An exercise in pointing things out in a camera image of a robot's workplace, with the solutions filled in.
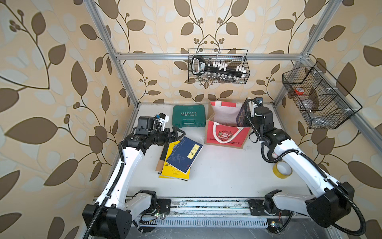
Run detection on blue book yellow label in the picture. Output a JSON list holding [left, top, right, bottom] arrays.
[[166, 137, 203, 174]]

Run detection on yellow cartoon book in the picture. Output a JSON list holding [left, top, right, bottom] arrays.
[[159, 140, 190, 181]]

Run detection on burlap canvas bag red front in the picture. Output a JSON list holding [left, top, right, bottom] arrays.
[[205, 101, 250, 149]]

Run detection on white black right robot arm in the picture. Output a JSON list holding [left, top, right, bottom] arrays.
[[243, 98, 367, 236]]

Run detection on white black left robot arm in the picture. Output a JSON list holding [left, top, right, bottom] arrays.
[[82, 113, 185, 239]]

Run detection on green plastic tool case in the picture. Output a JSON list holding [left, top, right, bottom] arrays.
[[172, 105, 207, 128]]

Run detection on black brown cover book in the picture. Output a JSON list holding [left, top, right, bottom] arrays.
[[156, 144, 169, 173]]

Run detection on red tape roll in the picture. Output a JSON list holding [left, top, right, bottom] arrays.
[[294, 87, 305, 96]]

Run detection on black socket wrench set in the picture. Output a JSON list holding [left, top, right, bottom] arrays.
[[191, 55, 247, 78]]

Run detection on yellow tape roll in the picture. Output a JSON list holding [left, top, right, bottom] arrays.
[[273, 161, 292, 179]]

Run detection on small circuit board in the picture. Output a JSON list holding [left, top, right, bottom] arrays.
[[267, 221, 284, 234]]

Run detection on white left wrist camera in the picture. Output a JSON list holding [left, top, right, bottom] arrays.
[[154, 113, 169, 131]]

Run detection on black wire basket back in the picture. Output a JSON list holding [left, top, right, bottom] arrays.
[[188, 48, 250, 84]]

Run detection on black wire basket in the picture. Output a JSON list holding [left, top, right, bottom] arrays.
[[188, 48, 250, 84], [282, 62, 362, 129]]

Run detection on black wire basket right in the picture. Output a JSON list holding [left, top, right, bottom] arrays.
[[282, 62, 362, 129]]

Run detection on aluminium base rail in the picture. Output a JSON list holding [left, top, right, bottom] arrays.
[[92, 196, 332, 229]]

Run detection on aluminium frame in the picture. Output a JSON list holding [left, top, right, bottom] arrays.
[[83, 0, 382, 141]]

